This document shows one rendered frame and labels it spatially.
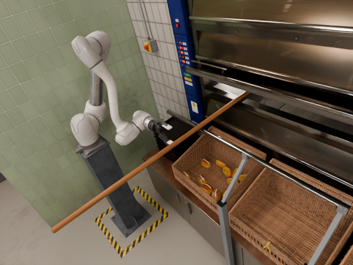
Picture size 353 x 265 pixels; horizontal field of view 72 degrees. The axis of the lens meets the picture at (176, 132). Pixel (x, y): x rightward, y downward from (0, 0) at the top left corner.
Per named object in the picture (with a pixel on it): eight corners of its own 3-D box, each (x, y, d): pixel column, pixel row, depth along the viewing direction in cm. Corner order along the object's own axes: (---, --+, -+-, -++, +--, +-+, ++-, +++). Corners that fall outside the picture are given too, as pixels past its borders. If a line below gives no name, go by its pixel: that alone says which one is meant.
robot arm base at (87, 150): (72, 149, 195) (69, 144, 192) (96, 135, 205) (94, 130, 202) (81, 159, 183) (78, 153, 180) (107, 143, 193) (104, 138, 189)
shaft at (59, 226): (54, 235, 113) (50, 232, 111) (52, 231, 115) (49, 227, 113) (271, 78, 185) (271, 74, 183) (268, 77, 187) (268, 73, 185)
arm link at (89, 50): (99, 62, 144) (108, 53, 154) (75, 35, 136) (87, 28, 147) (85, 72, 151) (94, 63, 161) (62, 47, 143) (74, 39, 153)
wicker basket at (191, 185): (215, 148, 226) (211, 124, 209) (267, 180, 186) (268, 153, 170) (174, 178, 207) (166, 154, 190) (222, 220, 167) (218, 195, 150)
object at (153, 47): (152, 49, 225) (149, 38, 219) (158, 50, 218) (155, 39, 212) (145, 51, 222) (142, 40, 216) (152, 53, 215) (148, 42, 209)
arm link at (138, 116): (157, 122, 173) (144, 135, 170) (145, 114, 184) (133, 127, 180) (150, 111, 165) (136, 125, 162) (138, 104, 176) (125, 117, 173)
